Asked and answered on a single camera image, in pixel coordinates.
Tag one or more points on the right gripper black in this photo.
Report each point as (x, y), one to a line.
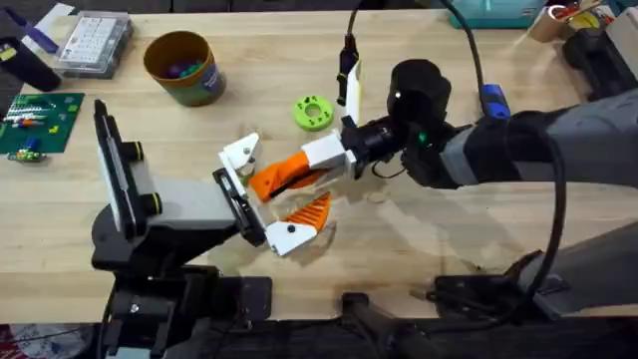
(418, 100)

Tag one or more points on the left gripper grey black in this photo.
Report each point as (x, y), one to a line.
(189, 204)

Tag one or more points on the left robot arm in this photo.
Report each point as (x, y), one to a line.
(124, 249)

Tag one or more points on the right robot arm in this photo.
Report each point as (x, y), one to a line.
(588, 139)

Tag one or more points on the small green toy vegetable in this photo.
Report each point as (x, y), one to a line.
(245, 174)

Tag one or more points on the green disc with holes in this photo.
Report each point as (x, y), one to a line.
(304, 117)

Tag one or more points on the right wrist upright plate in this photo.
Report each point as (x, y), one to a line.
(355, 92)

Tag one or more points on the brown tub with toys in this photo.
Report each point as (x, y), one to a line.
(199, 85)

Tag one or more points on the left wrist upright black plate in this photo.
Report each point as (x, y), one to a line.
(115, 164)

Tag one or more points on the clear plastic parts box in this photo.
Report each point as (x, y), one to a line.
(95, 45)

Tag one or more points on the teal box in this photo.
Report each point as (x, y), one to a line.
(493, 12)

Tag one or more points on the green board with blocks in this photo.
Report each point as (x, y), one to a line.
(45, 124)

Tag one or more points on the black cylindrical case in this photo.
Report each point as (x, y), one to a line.
(27, 65)

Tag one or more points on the white paper sheet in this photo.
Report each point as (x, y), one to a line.
(57, 15)

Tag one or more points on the black device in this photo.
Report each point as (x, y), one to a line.
(593, 57)

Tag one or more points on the pale cardboard box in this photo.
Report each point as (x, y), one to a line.
(625, 35)

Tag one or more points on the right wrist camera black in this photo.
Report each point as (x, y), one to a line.
(347, 65)

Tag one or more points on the black rail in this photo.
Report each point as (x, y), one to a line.
(319, 344)

